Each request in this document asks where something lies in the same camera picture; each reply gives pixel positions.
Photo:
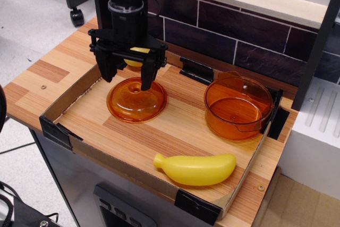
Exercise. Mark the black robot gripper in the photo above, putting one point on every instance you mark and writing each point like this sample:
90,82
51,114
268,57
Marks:
112,46

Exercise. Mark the orange transparent pot lid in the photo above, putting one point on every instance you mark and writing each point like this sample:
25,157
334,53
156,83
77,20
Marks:
128,103

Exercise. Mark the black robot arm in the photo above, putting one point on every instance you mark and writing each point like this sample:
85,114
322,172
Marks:
128,8

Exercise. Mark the orange transparent plastic pot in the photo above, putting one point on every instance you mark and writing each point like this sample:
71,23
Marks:
237,107

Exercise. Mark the yellow toy potato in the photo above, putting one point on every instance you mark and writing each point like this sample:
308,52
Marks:
136,63

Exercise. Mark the black office chair base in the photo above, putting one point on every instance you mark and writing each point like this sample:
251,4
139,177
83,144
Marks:
76,14

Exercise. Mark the yellow toy banana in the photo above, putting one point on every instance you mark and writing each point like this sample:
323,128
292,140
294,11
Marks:
197,170

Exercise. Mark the grey toy oven front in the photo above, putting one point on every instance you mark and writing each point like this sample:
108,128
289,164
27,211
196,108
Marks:
116,212

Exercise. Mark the cardboard fence with black tape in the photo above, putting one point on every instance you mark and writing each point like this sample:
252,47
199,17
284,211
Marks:
100,161

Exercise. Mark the white toy sink unit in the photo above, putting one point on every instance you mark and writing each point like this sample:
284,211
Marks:
311,154

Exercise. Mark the black vertical post left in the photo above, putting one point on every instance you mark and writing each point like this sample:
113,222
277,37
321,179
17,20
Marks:
102,1

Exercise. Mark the dark grey post right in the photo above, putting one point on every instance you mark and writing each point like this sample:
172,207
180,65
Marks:
316,53

